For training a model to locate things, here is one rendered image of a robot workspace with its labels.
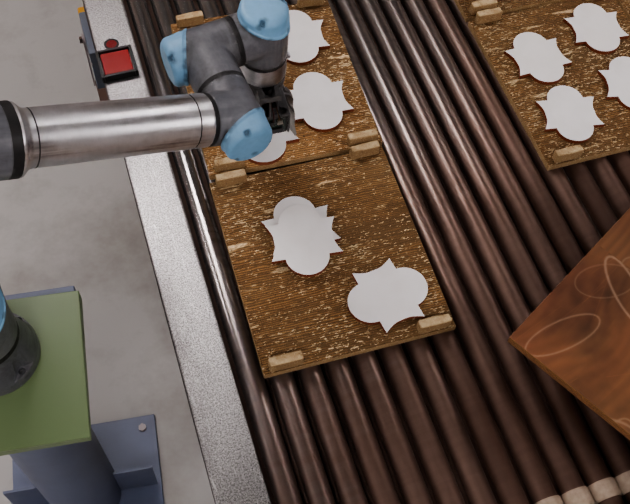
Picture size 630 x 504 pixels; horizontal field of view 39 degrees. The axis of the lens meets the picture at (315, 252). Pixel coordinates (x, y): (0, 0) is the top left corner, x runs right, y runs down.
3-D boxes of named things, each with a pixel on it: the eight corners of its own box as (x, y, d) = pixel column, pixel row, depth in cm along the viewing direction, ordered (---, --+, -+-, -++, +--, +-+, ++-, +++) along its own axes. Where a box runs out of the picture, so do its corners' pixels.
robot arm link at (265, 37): (224, -5, 127) (277, -22, 129) (226, 43, 137) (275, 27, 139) (246, 35, 124) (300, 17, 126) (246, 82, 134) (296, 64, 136)
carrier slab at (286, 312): (263, 379, 150) (263, 375, 148) (209, 187, 169) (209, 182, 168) (454, 330, 156) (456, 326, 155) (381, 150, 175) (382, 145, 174)
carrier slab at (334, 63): (210, 180, 170) (209, 175, 169) (171, 29, 190) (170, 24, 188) (382, 147, 176) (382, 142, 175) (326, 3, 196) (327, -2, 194)
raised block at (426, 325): (418, 335, 153) (421, 328, 151) (415, 326, 154) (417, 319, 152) (450, 327, 154) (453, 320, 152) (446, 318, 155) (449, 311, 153)
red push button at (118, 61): (106, 79, 183) (104, 75, 181) (100, 58, 185) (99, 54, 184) (134, 73, 184) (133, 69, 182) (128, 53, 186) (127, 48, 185)
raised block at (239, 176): (217, 189, 167) (216, 181, 165) (214, 181, 168) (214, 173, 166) (247, 182, 168) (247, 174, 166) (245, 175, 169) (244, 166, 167)
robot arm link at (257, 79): (234, 38, 137) (284, 30, 139) (234, 57, 142) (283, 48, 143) (245, 77, 134) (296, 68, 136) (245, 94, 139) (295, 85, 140)
